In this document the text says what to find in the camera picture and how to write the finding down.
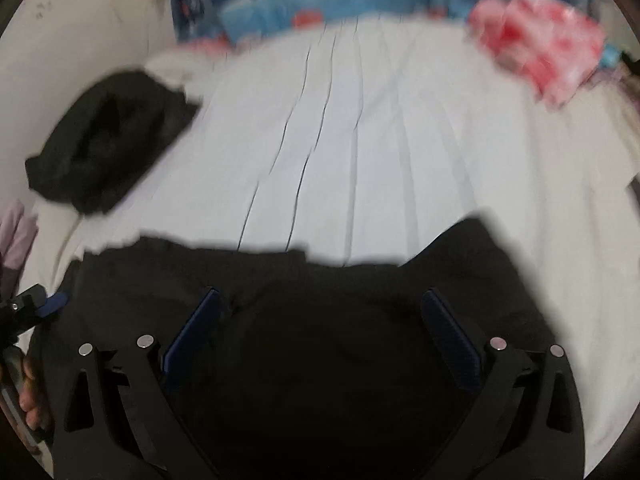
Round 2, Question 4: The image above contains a white striped bed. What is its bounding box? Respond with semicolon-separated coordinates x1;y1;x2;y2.
30;15;640;478

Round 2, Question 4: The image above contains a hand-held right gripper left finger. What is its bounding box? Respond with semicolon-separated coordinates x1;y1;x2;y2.
52;287;223;480

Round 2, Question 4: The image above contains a black puffer jacket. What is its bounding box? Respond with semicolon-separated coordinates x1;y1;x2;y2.
30;215;558;480

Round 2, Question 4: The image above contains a black hooded coat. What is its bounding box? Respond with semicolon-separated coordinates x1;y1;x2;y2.
25;70;201;216

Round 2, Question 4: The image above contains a purple and lavender jacket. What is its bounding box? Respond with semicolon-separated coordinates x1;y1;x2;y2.
0;200;40;301

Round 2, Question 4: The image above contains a person's left hand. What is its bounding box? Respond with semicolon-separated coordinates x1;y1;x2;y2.
19;352;53;433

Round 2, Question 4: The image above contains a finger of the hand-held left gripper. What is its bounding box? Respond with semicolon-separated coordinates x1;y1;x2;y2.
14;284;68;332

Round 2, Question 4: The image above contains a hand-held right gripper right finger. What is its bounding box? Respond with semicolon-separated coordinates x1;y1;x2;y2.
421;287;586;480

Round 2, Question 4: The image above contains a pink checked cloth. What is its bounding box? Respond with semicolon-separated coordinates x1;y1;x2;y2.
467;0;608;106

